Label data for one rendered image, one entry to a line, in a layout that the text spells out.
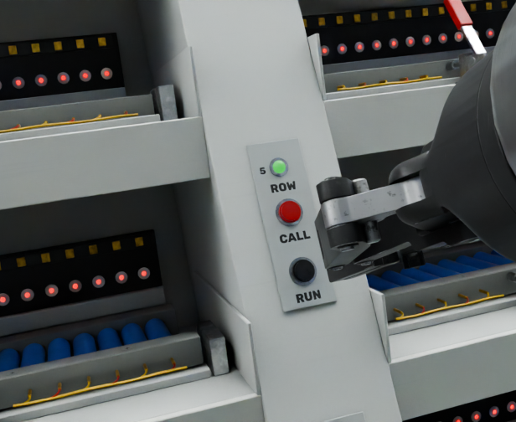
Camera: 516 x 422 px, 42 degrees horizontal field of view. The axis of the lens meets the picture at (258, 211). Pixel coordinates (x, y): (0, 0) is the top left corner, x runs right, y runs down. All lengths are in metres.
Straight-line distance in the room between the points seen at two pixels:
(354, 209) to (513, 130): 0.08
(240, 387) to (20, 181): 0.21
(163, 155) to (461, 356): 0.26
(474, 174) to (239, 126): 0.31
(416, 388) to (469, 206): 0.31
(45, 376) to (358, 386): 0.22
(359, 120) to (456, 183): 0.32
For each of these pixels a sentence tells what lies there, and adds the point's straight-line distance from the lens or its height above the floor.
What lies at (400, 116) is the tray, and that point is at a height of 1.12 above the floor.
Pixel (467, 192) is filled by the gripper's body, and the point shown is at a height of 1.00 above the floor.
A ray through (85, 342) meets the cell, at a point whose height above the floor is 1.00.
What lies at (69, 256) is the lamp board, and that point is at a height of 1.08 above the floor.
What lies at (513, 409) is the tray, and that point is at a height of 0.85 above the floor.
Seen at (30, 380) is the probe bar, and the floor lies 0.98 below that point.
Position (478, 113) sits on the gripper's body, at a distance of 0.20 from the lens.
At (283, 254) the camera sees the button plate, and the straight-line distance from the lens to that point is 0.47.
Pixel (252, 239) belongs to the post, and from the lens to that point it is 0.47.
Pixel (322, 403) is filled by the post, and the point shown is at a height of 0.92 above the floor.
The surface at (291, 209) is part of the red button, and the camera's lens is 0.47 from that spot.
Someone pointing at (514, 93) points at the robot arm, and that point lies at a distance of 0.17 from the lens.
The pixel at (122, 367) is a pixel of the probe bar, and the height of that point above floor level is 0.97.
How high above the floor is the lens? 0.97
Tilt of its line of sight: 10 degrees up
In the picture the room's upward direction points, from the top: 12 degrees counter-clockwise
